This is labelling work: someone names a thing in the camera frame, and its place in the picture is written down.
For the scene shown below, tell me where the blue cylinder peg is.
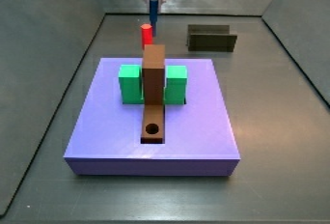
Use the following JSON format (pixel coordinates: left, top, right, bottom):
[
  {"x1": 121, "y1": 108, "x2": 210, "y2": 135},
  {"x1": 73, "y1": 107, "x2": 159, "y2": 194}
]
[{"x1": 149, "y1": 0, "x2": 159, "y2": 37}]

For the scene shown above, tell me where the purple board base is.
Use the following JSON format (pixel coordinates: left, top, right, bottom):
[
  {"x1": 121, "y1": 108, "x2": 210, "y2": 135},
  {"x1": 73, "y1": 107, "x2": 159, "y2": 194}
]
[{"x1": 64, "y1": 58, "x2": 240, "y2": 176}]

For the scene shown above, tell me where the red cylinder peg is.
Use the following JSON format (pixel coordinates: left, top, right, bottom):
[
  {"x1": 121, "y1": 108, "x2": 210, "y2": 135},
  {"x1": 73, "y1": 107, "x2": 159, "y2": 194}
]
[{"x1": 140, "y1": 24, "x2": 153, "y2": 46}]

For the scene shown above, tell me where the brown L-shaped block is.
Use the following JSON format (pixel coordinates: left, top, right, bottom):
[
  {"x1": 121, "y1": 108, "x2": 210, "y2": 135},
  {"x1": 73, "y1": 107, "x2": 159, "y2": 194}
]
[{"x1": 140, "y1": 44, "x2": 166, "y2": 144}]

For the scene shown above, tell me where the green block left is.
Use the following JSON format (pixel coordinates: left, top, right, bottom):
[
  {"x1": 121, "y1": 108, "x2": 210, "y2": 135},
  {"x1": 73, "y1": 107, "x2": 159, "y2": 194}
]
[{"x1": 119, "y1": 65, "x2": 143, "y2": 104}]

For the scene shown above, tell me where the green block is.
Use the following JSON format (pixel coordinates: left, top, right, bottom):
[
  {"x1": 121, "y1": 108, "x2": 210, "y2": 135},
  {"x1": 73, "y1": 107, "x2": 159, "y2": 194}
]
[
  {"x1": 119, "y1": 65, "x2": 143, "y2": 104},
  {"x1": 164, "y1": 66, "x2": 188, "y2": 105}
]

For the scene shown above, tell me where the green block right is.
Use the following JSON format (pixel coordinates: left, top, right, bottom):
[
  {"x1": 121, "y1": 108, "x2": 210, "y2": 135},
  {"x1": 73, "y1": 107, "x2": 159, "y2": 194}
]
[{"x1": 164, "y1": 66, "x2": 188, "y2": 105}]

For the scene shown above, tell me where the black metal bracket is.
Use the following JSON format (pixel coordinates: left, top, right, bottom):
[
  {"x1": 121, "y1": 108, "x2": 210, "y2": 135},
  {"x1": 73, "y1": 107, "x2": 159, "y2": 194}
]
[{"x1": 187, "y1": 24, "x2": 238, "y2": 52}]

